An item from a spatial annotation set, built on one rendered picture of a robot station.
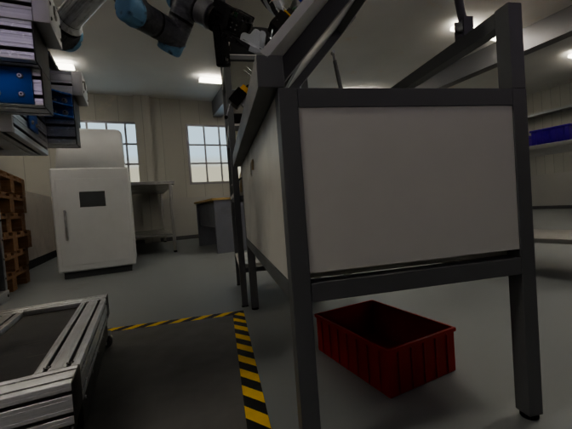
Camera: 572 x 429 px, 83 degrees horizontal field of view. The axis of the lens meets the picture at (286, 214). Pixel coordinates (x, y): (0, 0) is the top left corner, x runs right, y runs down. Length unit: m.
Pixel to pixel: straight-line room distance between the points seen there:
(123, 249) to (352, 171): 3.25
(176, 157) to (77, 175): 3.87
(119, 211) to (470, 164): 3.35
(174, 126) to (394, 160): 6.98
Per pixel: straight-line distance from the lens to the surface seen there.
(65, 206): 3.79
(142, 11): 1.09
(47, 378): 0.94
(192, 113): 7.70
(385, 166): 0.74
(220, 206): 4.35
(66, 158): 3.94
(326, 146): 0.69
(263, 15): 2.52
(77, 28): 1.67
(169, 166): 7.38
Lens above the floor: 0.56
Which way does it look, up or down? 2 degrees down
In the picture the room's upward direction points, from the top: 4 degrees counter-clockwise
